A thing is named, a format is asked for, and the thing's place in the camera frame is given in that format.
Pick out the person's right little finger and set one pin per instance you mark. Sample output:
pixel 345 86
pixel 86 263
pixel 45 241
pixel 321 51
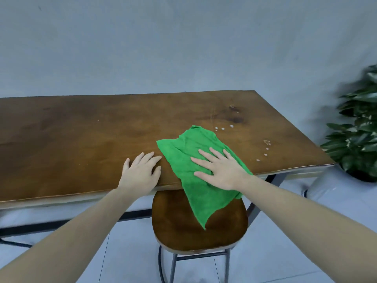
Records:
pixel 229 154

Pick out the person's left little finger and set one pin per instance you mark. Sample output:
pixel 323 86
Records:
pixel 126 165

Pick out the person's left forearm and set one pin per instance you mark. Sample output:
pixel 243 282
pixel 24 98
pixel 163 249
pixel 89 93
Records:
pixel 67 241

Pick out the green leafy potted plant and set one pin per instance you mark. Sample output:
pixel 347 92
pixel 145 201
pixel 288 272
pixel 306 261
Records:
pixel 358 138

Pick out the green microfibre cloth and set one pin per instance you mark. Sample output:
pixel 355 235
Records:
pixel 184 156

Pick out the person's left middle finger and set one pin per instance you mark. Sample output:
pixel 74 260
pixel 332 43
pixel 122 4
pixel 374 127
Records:
pixel 147 158

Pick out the scattered white liquid droplets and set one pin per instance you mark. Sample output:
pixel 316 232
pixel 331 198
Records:
pixel 266 141

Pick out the person's right thumb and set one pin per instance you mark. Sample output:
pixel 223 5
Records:
pixel 203 175

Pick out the wooden stool with metal legs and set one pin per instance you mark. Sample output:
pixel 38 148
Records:
pixel 176 223

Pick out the person's left hand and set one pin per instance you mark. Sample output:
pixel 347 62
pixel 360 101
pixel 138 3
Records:
pixel 138 178

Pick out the person's left thumb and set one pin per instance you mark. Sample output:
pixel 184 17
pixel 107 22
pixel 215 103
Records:
pixel 157 174

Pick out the black plant pot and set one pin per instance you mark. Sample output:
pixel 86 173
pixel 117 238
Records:
pixel 363 175

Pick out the person's right forearm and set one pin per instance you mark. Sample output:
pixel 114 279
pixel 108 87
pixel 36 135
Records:
pixel 309 229

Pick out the person's right middle finger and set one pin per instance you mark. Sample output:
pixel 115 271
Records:
pixel 207 156

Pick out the person's right hand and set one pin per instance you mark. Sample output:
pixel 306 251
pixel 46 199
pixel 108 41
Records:
pixel 225 172

